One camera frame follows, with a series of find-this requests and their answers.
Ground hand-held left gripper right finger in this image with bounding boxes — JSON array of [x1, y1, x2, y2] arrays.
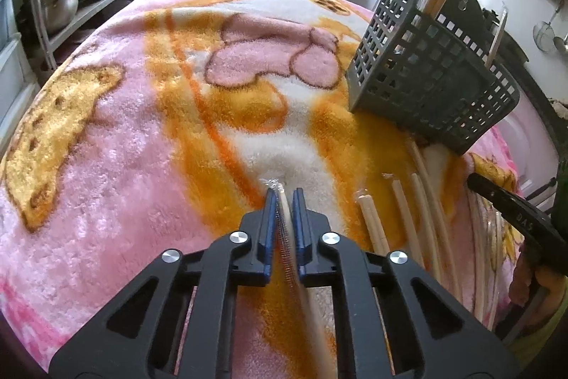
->
[[292, 189, 521, 379]]

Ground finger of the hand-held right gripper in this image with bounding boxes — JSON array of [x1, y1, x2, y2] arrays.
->
[[466, 172, 507, 212]]

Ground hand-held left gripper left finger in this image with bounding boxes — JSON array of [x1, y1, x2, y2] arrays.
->
[[48, 188, 278, 379]]

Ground grey plastic utensil basket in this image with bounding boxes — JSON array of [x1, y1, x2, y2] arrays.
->
[[345, 0, 521, 157]]

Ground person's right forearm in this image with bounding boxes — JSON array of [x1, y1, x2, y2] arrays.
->
[[510, 294, 568, 367]]

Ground person's right hand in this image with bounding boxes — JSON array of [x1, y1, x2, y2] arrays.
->
[[509, 250, 555, 309]]

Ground pink printed blanket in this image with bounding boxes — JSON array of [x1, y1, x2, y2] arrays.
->
[[0, 0, 551, 379]]

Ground hanging steel ladle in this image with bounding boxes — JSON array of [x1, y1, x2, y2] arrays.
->
[[552, 17, 568, 58]]

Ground large steel pot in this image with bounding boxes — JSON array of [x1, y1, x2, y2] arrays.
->
[[42, 0, 81, 34]]

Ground hanging wire strainer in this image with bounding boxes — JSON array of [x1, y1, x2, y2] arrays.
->
[[531, 4, 563, 52]]

